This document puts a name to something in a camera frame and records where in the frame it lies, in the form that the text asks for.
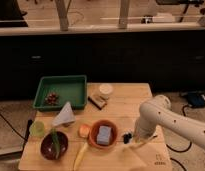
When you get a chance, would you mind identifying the black and white brush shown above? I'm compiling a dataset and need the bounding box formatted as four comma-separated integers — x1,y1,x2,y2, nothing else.
121,131,158,148

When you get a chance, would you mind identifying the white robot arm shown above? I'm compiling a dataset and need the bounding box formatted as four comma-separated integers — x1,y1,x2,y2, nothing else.
134,95,205,149

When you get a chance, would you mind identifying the white cup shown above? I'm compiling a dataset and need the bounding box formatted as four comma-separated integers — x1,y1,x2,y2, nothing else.
99,83,113,100

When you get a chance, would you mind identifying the brown wooden block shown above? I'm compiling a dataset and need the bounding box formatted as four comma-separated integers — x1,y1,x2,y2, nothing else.
88,95,107,110

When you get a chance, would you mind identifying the white triangular cloth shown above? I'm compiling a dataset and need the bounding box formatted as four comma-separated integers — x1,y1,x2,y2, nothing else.
52,102,75,127

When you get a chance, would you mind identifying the orange small fruit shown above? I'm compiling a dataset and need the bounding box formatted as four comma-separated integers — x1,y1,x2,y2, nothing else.
78,124,91,138

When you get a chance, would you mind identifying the terracotta orange bowl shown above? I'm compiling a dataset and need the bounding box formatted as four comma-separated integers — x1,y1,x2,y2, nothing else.
88,120,118,149

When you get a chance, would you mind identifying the green plastic tray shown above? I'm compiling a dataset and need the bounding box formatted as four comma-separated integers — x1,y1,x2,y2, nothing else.
33,75,87,112

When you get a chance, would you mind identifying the blue sponge block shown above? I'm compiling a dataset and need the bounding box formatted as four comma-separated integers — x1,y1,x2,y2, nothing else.
97,126,111,145

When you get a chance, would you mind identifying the red berry cluster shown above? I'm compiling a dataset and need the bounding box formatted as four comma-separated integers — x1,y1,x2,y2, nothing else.
45,93,59,105

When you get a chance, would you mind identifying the yellow banana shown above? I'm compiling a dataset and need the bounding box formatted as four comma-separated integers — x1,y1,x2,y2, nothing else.
73,142,88,171

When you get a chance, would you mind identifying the green vegetable stalk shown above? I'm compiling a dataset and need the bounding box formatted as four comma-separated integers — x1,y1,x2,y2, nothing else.
51,128,60,159

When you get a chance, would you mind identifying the light green cup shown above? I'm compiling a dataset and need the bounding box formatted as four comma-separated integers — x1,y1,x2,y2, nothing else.
29,121,45,138

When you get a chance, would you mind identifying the dark brown bowl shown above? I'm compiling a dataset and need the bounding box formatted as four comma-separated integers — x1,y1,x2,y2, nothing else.
40,131,68,160

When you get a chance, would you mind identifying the blue black floor device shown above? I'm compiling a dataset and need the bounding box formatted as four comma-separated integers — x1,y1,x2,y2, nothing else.
186,92,205,108

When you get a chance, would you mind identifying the black floor cable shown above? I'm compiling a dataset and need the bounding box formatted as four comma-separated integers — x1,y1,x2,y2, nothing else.
165,103,197,171

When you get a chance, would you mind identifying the black cable left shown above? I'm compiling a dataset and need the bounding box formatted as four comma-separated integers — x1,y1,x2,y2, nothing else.
0,109,34,145

